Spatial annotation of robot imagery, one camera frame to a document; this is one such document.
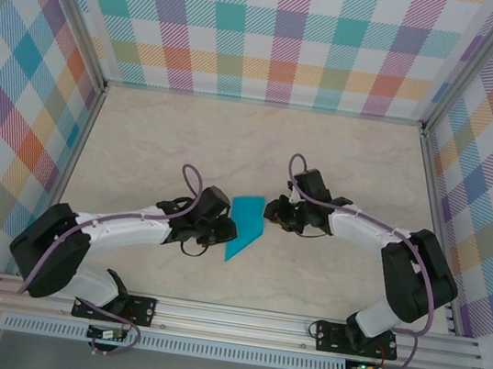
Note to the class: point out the blue paper sheet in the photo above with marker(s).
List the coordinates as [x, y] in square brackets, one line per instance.
[245, 221]

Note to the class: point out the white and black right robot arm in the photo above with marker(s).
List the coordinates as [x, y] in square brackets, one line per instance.
[418, 275]

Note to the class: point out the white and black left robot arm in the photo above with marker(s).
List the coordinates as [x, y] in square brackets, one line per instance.
[46, 252]

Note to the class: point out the left small circuit board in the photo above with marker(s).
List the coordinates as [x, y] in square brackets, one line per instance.
[105, 334]

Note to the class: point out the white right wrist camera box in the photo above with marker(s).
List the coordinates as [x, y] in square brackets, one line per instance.
[292, 194]

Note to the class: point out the wide aluminium frame beam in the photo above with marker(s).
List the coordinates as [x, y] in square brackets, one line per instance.
[230, 321]

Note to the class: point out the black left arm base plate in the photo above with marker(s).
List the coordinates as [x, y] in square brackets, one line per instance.
[141, 310]

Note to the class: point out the aluminium side rail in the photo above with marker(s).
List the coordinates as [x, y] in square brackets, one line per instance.
[69, 167]
[436, 222]

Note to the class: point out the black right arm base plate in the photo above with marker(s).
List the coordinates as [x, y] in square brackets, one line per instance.
[328, 338]

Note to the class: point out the aluminium corner post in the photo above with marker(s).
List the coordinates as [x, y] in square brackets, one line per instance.
[470, 65]
[76, 6]

